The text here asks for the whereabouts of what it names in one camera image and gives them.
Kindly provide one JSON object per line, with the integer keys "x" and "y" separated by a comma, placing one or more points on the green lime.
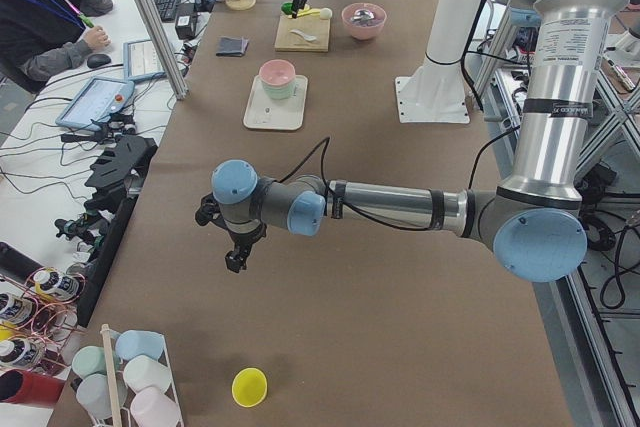
{"x": 287, "y": 8}

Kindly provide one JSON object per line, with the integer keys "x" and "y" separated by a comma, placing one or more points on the yellow plastic knife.
{"x": 311, "y": 11}

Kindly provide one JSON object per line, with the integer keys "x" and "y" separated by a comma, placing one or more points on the seated person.
{"x": 43, "y": 38}

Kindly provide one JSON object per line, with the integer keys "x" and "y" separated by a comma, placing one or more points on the black computer mouse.
{"x": 97, "y": 60}

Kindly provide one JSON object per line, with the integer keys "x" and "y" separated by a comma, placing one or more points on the blue teach pendant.
{"x": 95, "y": 103}

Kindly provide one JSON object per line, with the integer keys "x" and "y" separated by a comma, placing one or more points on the metal ice scoop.
{"x": 363, "y": 17}

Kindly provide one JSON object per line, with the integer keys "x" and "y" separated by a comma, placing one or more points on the aluminium frame post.
{"x": 153, "y": 25}

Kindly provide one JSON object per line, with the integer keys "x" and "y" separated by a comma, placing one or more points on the white ceramic spoon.
{"x": 303, "y": 35}

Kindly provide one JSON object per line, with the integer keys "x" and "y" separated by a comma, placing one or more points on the yellow plastic cup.
{"x": 249, "y": 387}

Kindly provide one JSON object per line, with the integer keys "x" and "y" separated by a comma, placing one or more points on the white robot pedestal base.
{"x": 435, "y": 93}

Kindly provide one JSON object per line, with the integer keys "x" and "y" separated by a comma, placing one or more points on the cream rabbit tray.
{"x": 264, "y": 113}

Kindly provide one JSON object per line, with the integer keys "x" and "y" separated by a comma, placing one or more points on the wooden cutting board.
{"x": 309, "y": 33}

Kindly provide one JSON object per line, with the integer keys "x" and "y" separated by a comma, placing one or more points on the cup rack with cups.
{"x": 127, "y": 380}

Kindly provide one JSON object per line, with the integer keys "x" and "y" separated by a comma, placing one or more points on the grey folded cloth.
{"x": 232, "y": 47}

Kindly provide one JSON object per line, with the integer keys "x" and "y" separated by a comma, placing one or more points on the top green bowl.
{"x": 280, "y": 92}

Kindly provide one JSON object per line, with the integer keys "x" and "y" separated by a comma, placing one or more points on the large pink ice bowl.
{"x": 363, "y": 32}

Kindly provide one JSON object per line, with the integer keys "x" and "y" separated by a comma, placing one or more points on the white steamed bun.
{"x": 326, "y": 13}

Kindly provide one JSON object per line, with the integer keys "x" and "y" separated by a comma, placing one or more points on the small pink bowl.
{"x": 277, "y": 72}

